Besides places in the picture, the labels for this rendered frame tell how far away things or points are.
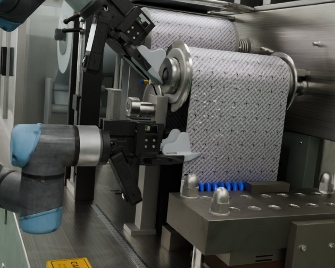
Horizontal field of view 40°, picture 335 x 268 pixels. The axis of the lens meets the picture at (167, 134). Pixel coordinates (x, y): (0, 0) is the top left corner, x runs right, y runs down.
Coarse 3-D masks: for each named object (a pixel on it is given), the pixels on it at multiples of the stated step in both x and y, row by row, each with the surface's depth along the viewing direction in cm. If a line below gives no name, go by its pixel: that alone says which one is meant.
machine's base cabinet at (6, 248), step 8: (0, 208) 182; (0, 216) 181; (8, 216) 149; (0, 224) 180; (8, 224) 149; (0, 232) 179; (8, 232) 148; (0, 240) 178; (8, 240) 147; (0, 248) 177; (8, 248) 147; (16, 248) 124; (0, 256) 176; (8, 256) 146; (16, 256) 123; (0, 264) 175; (8, 264) 145; (16, 264) 123
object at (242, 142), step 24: (192, 120) 92; (216, 120) 94; (240, 120) 96; (264, 120) 99; (192, 144) 93; (216, 144) 95; (240, 144) 97; (264, 144) 100; (192, 168) 94; (216, 168) 96; (240, 168) 98; (264, 168) 101
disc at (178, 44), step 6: (174, 42) 96; (180, 42) 93; (168, 48) 99; (180, 48) 93; (186, 48) 91; (186, 54) 90; (186, 60) 90; (186, 66) 90; (186, 78) 90; (186, 84) 90; (186, 90) 90; (186, 96) 90; (168, 102) 98; (180, 102) 92; (168, 108) 98; (174, 108) 95; (180, 108) 93
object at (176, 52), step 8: (176, 48) 94; (168, 56) 98; (176, 56) 94; (184, 56) 91; (184, 64) 90; (184, 72) 90; (288, 72) 101; (184, 80) 90; (168, 96) 97; (176, 96) 93
